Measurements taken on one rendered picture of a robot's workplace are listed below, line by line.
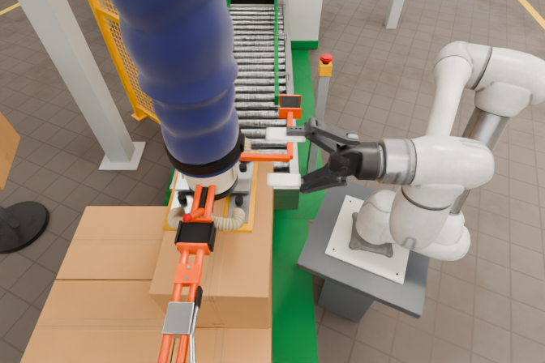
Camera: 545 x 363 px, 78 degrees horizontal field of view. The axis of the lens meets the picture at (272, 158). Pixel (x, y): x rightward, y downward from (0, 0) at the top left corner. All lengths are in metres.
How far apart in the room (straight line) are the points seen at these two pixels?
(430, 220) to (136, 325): 1.30
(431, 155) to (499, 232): 2.18
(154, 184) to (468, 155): 2.34
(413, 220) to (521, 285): 1.97
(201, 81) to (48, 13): 1.58
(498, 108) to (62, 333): 1.82
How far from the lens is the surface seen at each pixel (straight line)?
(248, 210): 1.12
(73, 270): 1.90
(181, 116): 0.83
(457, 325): 2.39
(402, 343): 2.24
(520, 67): 1.19
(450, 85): 1.00
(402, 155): 0.65
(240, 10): 3.61
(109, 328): 1.72
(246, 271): 1.23
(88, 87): 2.47
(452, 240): 1.37
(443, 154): 0.67
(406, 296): 1.49
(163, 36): 0.70
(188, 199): 1.17
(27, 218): 2.93
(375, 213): 1.32
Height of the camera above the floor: 2.08
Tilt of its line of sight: 49 degrees down
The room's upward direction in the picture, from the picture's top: straight up
